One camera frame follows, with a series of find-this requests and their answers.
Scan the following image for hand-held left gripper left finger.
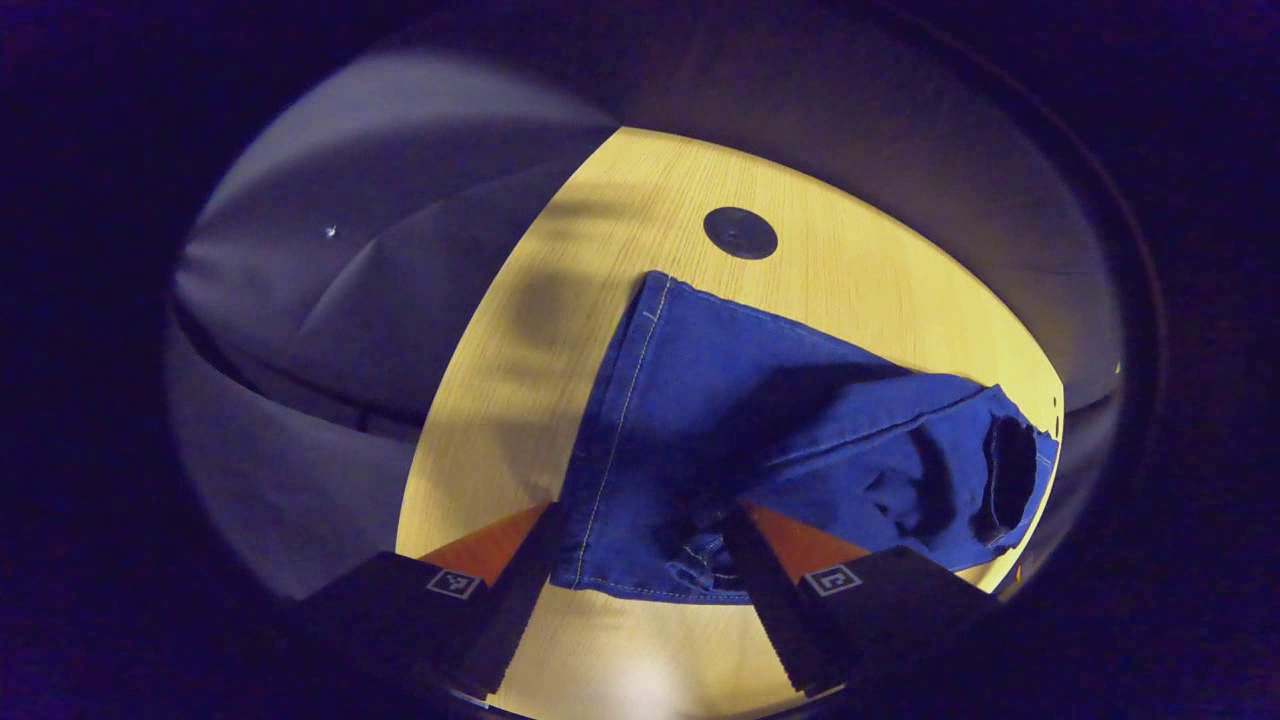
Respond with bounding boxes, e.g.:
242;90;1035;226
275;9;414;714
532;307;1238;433
290;500;563;701

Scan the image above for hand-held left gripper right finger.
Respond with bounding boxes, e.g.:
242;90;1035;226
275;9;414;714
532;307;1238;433
722;500;1001;698

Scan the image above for blue denim jeans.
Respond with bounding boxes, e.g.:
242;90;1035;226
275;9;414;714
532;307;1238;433
548;270;1061;606

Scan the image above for black backdrop cloth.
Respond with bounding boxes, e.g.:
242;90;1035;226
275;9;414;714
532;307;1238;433
165;45;1126;601

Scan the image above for black round cable grommet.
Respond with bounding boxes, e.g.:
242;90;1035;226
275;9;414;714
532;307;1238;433
702;206;779;261

